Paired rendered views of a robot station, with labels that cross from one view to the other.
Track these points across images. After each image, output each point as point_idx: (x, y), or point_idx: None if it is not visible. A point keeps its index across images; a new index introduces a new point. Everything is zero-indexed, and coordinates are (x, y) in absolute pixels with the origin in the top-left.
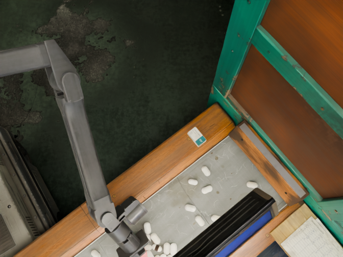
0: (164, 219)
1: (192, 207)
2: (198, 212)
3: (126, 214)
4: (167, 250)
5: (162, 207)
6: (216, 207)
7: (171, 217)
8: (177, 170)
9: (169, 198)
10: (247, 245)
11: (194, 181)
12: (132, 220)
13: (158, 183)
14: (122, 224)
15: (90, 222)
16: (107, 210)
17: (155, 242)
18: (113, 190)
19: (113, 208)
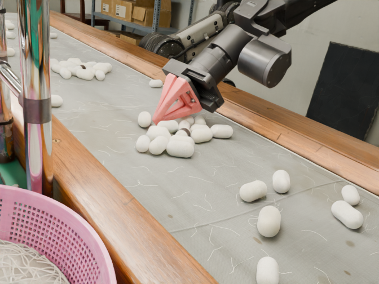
0: (242, 154)
1: (285, 177)
2: (273, 200)
3: (261, 39)
4: (179, 136)
5: (264, 155)
6: (300, 234)
7: (246, 162)
8: (363, 176)
9: (290, 165)
10: (194, 270)
11: (353, 190)
12: (252, 43)
13: (316, 148)
14: (242, 36)
15: (223, 92)
16: (269, 1)
17: (195, 129)
18: (278, 109)
19: (273, 7)
